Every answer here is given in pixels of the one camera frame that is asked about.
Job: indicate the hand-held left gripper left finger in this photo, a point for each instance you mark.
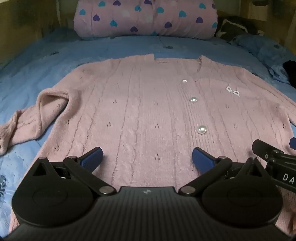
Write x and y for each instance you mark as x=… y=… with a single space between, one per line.
x=93 y=158

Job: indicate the pink knitted cardigan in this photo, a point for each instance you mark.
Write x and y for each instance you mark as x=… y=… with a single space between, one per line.
x=143 y=111

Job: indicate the blue dandelion bed sheet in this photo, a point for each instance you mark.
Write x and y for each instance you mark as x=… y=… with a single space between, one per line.
x=27 y=76

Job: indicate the dark grey clothing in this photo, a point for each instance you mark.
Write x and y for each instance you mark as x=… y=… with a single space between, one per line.
x=233 y=27

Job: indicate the pink heart-patterned pillow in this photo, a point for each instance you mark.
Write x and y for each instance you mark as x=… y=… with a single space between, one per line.
x=143 y=18

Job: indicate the black cloth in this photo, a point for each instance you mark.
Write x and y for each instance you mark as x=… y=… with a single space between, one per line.
x=291 y=69

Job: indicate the wooden bed frame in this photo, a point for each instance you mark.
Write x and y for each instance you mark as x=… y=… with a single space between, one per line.
x=27 y=20

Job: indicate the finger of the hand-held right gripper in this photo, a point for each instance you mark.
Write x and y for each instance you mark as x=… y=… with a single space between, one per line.
x=266 y=150
x=293 y=142

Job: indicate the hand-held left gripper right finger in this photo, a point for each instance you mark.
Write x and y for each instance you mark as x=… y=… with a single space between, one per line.
x=203 y=160

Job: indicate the blue pillow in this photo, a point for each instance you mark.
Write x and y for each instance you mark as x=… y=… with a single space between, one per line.
x=261 y=49

